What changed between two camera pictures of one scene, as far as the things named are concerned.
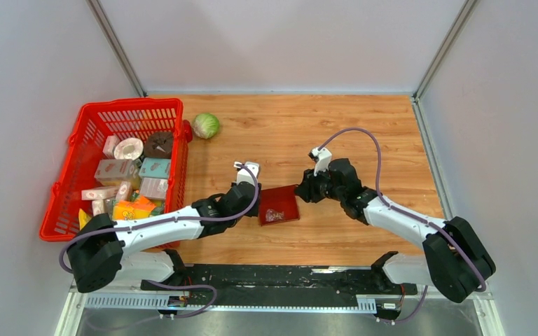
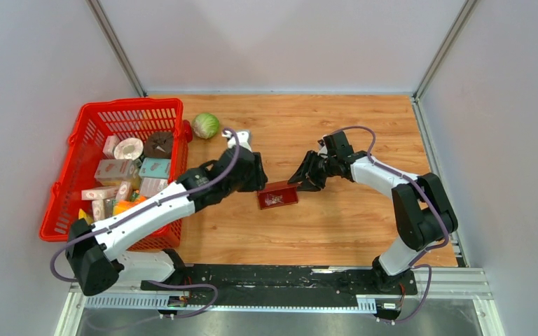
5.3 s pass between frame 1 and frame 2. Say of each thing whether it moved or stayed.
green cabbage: stayed
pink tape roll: stayed
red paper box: moved
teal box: stayed
